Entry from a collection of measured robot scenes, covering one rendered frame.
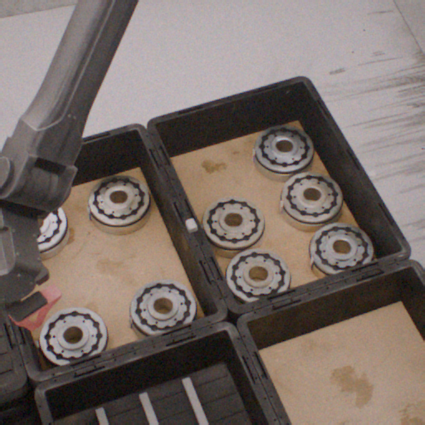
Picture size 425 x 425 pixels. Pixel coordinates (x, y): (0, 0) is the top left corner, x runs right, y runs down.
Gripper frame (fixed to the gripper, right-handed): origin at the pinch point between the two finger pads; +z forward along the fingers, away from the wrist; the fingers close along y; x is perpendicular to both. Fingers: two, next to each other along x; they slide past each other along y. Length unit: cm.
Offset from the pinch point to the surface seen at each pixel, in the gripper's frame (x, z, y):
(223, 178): 47, 21, -10
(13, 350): -1.1, 13.7, -1.3
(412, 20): 181, 97, -64
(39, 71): 45, 34, -62
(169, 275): 27.8, 22.3, -1.3
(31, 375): -1.4, 13.8, 3.5
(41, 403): -2.8, 14.0, 7.7
